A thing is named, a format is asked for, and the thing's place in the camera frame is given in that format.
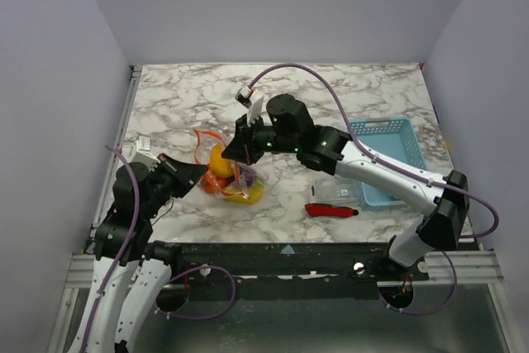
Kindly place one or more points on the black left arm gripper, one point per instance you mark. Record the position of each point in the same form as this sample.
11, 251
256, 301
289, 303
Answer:
186, 174

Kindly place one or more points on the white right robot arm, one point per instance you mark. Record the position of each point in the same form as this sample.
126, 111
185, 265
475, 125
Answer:
439, 198

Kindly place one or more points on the yellow lemon squash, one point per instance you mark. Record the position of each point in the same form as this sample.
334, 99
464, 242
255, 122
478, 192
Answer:
255, 193

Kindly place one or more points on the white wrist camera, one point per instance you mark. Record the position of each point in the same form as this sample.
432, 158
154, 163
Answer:
142, 154
253, 101

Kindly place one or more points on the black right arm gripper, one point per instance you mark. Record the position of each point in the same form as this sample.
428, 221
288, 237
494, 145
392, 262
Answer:
250, 136

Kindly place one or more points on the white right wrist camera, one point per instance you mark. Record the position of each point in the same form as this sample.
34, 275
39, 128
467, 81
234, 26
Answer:
253, 101

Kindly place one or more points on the clear zip bag orange zipper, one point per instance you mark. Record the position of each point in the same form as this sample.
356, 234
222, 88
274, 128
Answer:
205, 141

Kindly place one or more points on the light blue plastic basket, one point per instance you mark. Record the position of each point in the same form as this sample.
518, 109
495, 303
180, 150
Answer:
394, 137

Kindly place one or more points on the small yellow orange fruit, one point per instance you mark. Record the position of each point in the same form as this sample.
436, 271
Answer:
219, 166

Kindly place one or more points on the red black utility knife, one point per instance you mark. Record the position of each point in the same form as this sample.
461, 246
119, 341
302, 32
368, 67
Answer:
328, 210

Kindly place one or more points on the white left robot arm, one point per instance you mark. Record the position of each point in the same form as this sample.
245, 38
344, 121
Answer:
129, 271

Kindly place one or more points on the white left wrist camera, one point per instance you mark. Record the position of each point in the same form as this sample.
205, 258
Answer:
142, 154

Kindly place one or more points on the purple onion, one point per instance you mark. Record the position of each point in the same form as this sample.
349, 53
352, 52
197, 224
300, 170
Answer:
247, 176

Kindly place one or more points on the black metal base rail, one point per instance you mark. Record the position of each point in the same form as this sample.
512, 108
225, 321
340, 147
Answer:
281, 271

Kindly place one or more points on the clear plastic screw box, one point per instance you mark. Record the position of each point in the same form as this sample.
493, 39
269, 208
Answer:
335, 190

